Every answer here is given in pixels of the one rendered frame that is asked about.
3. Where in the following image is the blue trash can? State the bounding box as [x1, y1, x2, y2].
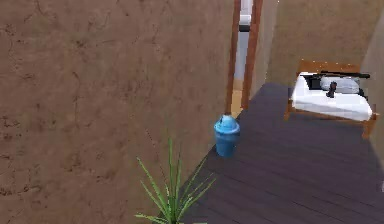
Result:
[213, 114, 241, 158]

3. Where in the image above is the green spiky house plant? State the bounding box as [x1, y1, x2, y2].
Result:
[134, 137, 217, 224]

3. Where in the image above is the wooden bed with white sheet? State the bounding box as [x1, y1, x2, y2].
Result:
[283, 59, 380, 140]

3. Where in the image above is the small black object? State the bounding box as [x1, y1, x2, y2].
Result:
[325, 81, 338, 99]

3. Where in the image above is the brown wooden door frame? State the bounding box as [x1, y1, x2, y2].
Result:
[224, 0, 264, 115]

